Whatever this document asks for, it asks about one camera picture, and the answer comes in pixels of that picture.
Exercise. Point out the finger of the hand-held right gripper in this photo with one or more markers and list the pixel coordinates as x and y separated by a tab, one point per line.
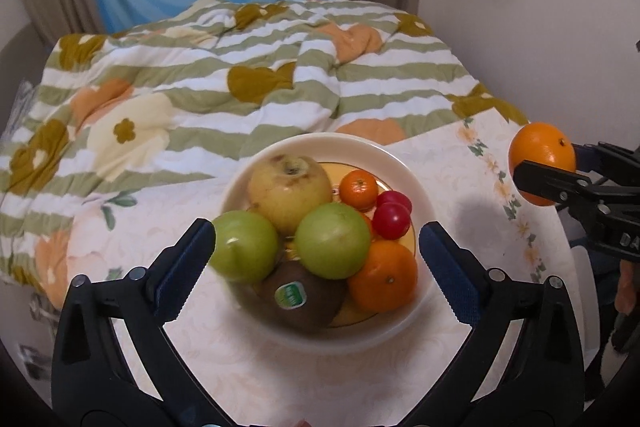
607	157
550	182

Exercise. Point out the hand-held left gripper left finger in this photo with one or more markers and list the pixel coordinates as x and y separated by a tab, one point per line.
182	267

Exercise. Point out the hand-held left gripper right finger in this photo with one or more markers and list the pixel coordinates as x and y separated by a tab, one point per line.
452	272

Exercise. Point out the medium tangerine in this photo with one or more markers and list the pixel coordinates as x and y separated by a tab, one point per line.
542	147

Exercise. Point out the small green apple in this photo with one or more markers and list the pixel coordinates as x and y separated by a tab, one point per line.
245	247

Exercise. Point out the large orange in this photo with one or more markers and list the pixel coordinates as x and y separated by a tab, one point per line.
384	277

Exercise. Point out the red cherry tomato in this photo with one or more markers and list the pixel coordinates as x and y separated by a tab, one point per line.
395	201
391	221

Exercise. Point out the brown kiwi with green sticker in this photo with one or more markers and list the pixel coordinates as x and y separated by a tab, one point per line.
300	302

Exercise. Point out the large green apple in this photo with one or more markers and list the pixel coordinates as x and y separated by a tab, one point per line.
332	239

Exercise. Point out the yellow apple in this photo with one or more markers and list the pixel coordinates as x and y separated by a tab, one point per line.
287	194

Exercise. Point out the cream oval bowl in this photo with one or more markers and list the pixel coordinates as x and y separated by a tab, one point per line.
320	142

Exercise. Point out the person's right hand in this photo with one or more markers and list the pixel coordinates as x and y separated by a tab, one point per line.
627	292

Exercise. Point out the white patterned tablecloth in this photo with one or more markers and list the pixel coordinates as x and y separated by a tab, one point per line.
250	382

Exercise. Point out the striped floral blanket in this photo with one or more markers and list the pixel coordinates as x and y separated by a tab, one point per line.
300	57

